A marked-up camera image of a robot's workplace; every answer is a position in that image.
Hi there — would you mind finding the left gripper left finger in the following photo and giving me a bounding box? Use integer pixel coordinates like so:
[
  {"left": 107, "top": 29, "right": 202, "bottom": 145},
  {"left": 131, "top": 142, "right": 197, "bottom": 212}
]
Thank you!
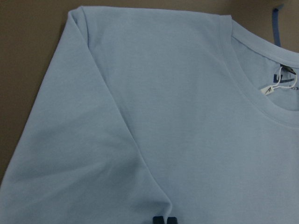
[{"left": 153, "top": 216, "right": 164, "bottom": 224}]

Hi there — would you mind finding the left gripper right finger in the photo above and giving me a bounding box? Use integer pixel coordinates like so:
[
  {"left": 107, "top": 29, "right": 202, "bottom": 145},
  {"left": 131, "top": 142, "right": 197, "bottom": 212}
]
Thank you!
[{"left": 166, "top": 217, "right": 175, "bottom": 224}]

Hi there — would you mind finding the light blue t-shirt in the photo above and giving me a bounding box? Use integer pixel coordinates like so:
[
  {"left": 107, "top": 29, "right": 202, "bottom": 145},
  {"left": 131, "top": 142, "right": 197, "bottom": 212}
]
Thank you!
[{"left": 0, "top": 6, "right": 299, "bottom": 224}]

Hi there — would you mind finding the white garment hang tag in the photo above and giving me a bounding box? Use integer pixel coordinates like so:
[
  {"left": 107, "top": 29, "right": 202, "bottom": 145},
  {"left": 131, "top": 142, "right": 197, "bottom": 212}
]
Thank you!
[{"left": 260, "top": 67, "right": 298, "bottom": 96}]

